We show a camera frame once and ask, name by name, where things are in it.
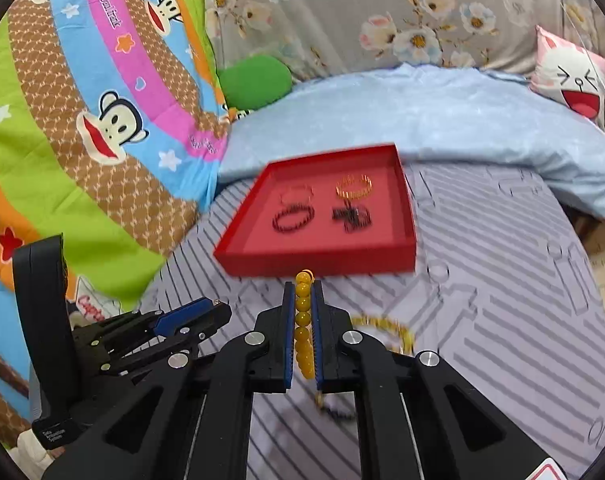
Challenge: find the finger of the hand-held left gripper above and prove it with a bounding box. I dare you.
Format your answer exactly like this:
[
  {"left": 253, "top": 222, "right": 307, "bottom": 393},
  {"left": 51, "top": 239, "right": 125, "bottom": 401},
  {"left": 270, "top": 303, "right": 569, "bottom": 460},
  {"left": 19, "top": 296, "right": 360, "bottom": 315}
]
[
  {"left": 75, "top": 297, "right": 218, "bottom": 349},
  {"left": 102, "top": 302, "right": 232, "bottom": 372}
]

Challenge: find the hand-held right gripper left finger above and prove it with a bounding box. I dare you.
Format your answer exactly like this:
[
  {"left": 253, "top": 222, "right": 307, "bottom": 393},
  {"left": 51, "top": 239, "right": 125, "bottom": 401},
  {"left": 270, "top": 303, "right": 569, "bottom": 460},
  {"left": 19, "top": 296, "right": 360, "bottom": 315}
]
[{"left": 42, "top": 280, "right": 296, "bottom": 480}]

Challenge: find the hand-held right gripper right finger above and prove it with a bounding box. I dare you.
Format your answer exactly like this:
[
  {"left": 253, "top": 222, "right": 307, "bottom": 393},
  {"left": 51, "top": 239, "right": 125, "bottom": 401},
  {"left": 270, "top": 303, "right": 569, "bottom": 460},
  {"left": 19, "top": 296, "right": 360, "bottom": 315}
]
[{"left": 311, "top": 280, "right": 548, "bottom": 480}]

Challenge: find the yellow bead bracelet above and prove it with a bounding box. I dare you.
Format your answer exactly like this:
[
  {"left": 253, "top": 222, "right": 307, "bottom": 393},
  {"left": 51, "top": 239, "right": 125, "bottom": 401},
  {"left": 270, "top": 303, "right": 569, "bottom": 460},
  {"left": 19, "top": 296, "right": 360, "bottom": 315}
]
[{"left": 293, "top": 269, "right": 317, "bottom": 383}]

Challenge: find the red cardboard box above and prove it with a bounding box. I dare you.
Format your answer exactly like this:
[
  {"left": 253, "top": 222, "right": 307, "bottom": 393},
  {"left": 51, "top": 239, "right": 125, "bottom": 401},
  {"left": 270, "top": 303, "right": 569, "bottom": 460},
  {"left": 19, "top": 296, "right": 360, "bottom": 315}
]
[{"left": 213, "top": 143, "right": 417, "bottom": 278}]

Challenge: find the red bead bracelet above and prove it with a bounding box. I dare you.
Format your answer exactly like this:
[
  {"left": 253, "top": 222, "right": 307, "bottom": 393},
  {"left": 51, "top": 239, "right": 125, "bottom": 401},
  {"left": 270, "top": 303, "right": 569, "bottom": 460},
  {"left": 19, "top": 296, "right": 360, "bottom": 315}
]
[{"left": 272, "top": 205, "right": 315, "bottom": 234}]

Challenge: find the purple bead bracelet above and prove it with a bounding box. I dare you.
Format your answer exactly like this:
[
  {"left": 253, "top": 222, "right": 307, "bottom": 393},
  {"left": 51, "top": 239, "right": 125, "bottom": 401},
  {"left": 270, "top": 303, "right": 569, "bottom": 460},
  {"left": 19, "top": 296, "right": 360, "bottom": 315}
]
[{"left": 331, "top": 205, "right": 373, "bottom": 233}]

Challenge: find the rose gold bangle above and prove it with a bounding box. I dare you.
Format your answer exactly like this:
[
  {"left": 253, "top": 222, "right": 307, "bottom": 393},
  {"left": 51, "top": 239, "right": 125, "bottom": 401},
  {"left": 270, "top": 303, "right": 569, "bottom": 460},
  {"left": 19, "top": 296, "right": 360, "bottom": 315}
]
[{"left": 280, "top": 184, "right": 315, "bottom": 205}]

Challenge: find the gold chain bracelet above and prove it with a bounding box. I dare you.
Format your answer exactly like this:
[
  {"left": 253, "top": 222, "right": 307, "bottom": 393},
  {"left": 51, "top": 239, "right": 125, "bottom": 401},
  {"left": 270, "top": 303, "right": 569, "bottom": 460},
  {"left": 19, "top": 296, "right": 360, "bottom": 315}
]
[{"left": 336, "top": 174, "right": 373, "bottom": 201}]

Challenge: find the grey striped bedsheet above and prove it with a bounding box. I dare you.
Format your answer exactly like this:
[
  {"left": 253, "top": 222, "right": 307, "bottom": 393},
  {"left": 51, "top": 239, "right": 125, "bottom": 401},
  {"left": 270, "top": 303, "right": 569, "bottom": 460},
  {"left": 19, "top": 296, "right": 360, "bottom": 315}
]
[{"left": 132, "top": 162, "right": 605, "bottom": 480}]

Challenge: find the colourful cartoon monkey blanket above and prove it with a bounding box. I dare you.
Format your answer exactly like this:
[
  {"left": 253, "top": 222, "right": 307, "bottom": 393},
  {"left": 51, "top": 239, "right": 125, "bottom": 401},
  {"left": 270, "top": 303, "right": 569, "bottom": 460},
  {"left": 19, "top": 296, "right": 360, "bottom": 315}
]
[{"left": 0, "top": 0, "right": 230, "bottom": 441}]

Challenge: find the green pillow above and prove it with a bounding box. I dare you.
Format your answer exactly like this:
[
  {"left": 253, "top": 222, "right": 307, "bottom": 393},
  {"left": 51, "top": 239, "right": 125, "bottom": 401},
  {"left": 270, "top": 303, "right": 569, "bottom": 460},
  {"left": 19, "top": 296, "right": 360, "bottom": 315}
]
[{"left": 219, "top": 55, "right": 293, "bottom": 111}]

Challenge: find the light blue quilt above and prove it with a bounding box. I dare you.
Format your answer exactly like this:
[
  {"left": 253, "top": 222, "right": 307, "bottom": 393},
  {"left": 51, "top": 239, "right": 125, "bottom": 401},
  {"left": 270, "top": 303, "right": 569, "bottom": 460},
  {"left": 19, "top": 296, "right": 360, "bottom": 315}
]
[{"left": 217, "top": 62, "right": 605, "bottom": 223}]

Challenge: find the grey floral sheet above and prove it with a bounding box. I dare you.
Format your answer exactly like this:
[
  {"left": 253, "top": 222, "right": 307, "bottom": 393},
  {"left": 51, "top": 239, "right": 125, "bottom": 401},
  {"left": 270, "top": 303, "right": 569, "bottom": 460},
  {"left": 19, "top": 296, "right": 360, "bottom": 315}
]
[{"left": 202, "top": 0, "right": 605, "bottom": 83}]

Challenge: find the pink cat face pillow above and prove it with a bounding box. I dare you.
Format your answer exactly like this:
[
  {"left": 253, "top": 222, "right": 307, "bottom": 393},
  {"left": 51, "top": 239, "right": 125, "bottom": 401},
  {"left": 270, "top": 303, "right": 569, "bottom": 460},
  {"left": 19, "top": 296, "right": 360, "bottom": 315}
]
[{"left": 529, "top": 25, "right": 605, "bottom": 127}]

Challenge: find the dark brown bead bracelet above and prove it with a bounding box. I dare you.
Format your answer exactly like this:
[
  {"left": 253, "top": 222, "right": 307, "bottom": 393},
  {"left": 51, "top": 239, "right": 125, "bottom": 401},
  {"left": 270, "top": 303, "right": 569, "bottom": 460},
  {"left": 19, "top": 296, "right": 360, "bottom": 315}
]
[{"left": 313, "top": 392, "right": 357, "bottom": 424}]

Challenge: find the gold charm bracelet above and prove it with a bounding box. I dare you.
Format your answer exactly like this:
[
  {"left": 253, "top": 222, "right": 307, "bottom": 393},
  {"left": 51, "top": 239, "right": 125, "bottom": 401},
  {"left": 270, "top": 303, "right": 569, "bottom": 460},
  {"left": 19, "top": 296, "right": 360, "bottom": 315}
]
[{"left": 349, "top": 314, "right": 416, "bottom": 356}]

